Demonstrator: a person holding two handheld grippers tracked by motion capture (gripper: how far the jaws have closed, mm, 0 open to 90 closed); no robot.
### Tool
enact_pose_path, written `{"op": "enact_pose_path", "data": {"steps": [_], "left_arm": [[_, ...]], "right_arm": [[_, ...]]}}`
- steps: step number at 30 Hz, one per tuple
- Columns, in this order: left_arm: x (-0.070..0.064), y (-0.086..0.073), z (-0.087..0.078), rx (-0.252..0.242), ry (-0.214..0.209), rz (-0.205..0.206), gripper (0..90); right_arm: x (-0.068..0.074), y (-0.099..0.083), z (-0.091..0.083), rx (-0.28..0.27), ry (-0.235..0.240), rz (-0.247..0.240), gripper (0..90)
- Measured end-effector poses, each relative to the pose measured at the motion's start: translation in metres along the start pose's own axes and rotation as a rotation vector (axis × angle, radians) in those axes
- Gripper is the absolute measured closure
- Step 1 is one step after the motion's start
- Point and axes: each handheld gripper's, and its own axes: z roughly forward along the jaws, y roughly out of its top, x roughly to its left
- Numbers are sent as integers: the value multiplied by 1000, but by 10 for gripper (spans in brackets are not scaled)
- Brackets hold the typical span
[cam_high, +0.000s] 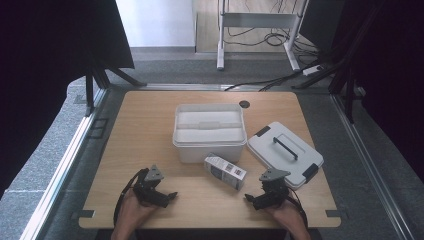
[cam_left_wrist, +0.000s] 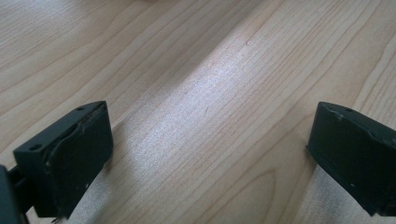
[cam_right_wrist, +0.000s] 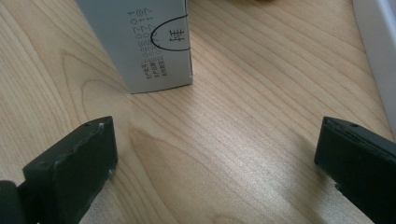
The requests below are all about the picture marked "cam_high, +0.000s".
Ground person's left hand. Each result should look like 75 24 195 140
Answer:
117 189 160 232

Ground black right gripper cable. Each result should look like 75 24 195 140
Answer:
285 188 310 231

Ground white box lid, black handle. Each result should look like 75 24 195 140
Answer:
246 121 325 191

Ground white metal stand frame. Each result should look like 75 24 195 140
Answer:
216 0 310 72

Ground white tray with handle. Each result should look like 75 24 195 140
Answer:
175 109 246 144

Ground black floor cables bundle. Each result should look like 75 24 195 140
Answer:
223 26 326 93

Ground dark curtain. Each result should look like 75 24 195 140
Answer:
299 0 424 183
0 0 136 200

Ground small white printed carton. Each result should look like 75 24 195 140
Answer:
203 152 248 192

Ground white plastic storage box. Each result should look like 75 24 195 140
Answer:
172 102 248 165

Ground black floor socket frame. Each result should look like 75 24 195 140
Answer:
87 117 110 140

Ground aluminium floor rail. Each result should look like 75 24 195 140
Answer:
329 94 418 240
137 82 265 92
19 87 112 240

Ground white power strip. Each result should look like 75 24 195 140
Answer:
301 64 325 77

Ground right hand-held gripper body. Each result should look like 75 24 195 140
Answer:
258 167 292 210

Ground black tripod legs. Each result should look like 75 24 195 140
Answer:
84 54 148 118
291 49 368 125

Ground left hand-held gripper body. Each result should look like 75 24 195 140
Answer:
133 164 168 206

